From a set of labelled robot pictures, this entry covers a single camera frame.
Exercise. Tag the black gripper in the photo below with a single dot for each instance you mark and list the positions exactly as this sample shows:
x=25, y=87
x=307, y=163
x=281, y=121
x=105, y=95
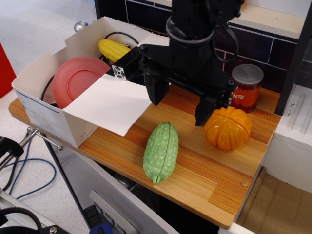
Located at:
x=193, y=70

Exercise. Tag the white cardboard mask box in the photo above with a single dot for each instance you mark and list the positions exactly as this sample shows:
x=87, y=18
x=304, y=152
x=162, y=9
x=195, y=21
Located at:
x=110, y=103

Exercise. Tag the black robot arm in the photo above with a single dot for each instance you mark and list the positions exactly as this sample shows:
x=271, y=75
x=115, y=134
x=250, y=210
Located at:
x=195, y=23

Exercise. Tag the orange toy pumpkin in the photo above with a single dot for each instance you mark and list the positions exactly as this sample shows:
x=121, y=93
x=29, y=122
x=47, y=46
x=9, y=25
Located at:
x=228, y=128

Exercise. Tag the green toy bitter gourd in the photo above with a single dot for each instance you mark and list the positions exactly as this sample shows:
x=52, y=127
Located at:
x=161, y=152

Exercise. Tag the black aluminium extrusion block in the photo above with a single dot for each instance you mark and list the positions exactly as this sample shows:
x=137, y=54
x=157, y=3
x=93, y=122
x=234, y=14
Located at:
x=127, y=68

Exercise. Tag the orange beans can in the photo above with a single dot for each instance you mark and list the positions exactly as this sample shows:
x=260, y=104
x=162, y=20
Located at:
x=249, y=79

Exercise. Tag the yellow toy corn cob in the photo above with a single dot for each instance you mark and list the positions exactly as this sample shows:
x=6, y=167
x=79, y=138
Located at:
x=112, y=50

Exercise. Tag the pink plastic plate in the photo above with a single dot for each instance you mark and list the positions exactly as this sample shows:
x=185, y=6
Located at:
x=74, y=77

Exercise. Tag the silver round knob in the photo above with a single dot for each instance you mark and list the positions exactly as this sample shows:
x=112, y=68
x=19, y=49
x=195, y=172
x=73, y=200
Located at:
x=80, y=25

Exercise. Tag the red panel at left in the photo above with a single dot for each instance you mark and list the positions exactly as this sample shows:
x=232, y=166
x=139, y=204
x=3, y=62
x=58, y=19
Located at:
x=7, y=74

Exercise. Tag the black vertical post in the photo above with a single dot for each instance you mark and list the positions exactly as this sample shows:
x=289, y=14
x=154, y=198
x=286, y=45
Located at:
x=297, y=58

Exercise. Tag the wooden wall shelf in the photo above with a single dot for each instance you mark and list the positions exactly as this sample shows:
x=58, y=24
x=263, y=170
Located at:
x=281, y=17

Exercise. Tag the metal clamp with black handle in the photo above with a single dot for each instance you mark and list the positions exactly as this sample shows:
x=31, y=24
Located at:
x=15, y=150

